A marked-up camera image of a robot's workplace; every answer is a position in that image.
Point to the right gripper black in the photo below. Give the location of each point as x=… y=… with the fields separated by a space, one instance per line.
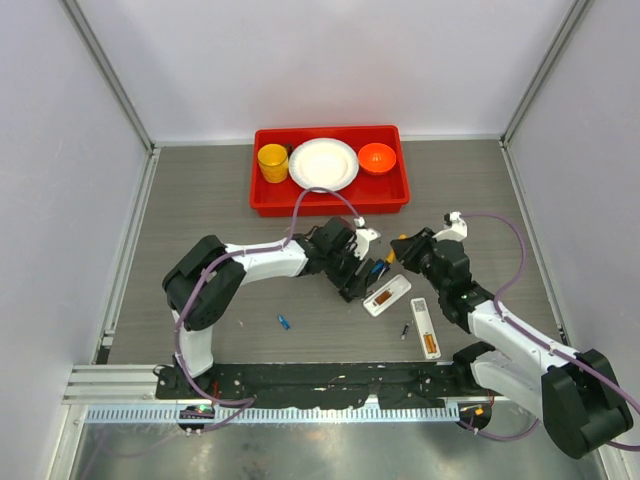
x=408 y=250

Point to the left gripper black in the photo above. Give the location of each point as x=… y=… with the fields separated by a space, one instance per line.
x=351 y=286

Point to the orange handled screwdriver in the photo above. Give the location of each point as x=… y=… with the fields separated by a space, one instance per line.
x=391 y=257

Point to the black remote blue batteries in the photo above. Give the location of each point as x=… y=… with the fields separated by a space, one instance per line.
x=370 y=280

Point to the white remote control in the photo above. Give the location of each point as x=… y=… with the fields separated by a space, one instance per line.
x=387 y=295

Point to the blue aaa battery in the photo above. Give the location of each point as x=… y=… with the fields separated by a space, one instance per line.
x=379 y=268
x=284 y=323

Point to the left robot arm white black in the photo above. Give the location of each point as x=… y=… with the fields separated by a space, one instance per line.
x=200 y=288

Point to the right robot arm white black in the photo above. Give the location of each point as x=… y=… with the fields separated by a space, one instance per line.
x=575 y=395

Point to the white remote orange batteries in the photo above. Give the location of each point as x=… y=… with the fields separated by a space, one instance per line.
x=423 y=322

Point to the red plastic tray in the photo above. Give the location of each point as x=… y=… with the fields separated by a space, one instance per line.
x=369 y=194

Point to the white paper plate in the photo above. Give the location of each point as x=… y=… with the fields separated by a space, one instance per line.
x=323 y=162

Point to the orange AAA battery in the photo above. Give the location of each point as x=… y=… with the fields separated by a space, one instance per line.
x=429 y=346

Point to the orange plastic bowl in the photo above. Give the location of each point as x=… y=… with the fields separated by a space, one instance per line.
x=377 y=158

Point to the yellow plastic cup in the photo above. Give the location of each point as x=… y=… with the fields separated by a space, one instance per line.
x=273 y=162

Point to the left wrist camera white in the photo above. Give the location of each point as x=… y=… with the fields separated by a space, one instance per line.
x=364 y=237

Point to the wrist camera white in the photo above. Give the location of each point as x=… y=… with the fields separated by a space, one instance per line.
x=364 y=237
x=455 y=228

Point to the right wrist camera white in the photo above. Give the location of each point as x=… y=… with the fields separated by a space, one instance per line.
x=455 y=228

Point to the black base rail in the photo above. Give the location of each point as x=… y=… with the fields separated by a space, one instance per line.
x=326 y=386

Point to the white slotted cable duct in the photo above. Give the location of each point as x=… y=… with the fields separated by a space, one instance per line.
x=188 y=414

